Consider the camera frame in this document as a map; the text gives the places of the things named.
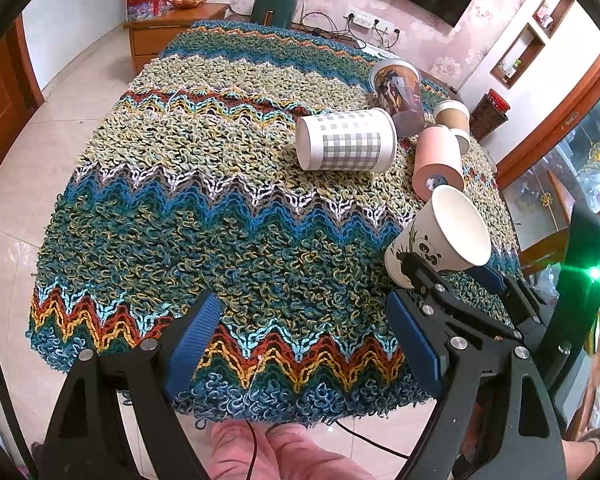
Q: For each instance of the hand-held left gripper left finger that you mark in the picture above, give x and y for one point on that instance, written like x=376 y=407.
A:
x=196 y=342

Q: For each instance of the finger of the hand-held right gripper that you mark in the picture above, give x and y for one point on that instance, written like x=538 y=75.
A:
x=490 y=276
x=432 y=297

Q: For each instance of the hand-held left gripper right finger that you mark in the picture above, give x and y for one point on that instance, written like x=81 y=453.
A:
x=415 y=345

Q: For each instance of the panda print paper cup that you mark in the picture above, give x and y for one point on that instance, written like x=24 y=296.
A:
x=455 y=225

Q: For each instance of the pink cup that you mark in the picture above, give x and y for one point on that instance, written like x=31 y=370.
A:
x=437 y=155

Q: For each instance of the small white cup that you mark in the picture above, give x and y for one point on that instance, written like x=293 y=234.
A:
x=461 y=141

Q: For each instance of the brown paper cup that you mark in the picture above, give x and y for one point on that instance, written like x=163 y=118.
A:
x=452 y=117

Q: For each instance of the grey checkered cup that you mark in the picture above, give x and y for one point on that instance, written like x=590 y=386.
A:
x=350 y=140

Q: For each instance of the colourful zigzag knitted blanket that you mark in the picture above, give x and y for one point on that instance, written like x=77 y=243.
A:
x=205 y=210

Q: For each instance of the glass display cabinet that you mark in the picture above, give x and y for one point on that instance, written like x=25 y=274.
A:
x=575 y=160

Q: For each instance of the person's pink trouser legs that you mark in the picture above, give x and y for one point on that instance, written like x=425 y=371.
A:
x=290 y=455

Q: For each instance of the red-lidded dark bin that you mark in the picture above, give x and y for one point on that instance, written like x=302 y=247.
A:
x=487 y=115

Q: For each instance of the clear printed tumbler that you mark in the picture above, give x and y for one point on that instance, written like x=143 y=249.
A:
x=395 y=90

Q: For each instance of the white power strip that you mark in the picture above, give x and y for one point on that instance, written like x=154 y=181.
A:
x=362 y=19

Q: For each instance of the wooden door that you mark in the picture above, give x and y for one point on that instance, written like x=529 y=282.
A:
x=5 y=105

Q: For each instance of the wooden cabinet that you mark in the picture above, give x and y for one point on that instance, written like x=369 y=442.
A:
x=165 y=35

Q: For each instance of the green air fryer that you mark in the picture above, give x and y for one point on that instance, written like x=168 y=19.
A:
x=275 y=5

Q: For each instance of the red printed box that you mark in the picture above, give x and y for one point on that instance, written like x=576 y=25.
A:
x=146 y=6

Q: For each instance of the wall niche shelf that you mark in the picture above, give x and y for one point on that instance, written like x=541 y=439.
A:
x=554 y=9
x=517 y=57

